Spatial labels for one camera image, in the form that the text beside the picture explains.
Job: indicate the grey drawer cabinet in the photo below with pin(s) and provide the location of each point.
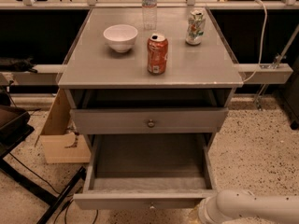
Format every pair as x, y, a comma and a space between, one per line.
97, 77

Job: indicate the clear plastic water bottle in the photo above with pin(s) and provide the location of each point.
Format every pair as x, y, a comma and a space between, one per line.
149, 12

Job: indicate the orange soda can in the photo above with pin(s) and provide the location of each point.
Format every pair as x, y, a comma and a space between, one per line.
157, 47

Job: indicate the white ceramic bowl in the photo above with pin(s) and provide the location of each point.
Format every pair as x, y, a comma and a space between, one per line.
120, 37

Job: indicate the cardboard box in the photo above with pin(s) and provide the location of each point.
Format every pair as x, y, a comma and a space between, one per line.
60, 141

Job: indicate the grey drawer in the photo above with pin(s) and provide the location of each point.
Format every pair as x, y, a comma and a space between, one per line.
147, 171
151, 120

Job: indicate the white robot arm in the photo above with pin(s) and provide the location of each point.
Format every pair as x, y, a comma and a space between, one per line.
230, 204

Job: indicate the black chair base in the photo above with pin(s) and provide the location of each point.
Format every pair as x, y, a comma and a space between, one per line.
20, 206

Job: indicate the white green soda can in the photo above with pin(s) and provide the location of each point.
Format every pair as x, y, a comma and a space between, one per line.
196, 26

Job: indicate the grey top drawer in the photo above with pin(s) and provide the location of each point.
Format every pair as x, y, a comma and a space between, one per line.
151, 120

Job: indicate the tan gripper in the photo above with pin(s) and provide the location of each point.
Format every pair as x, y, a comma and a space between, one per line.
204, 211

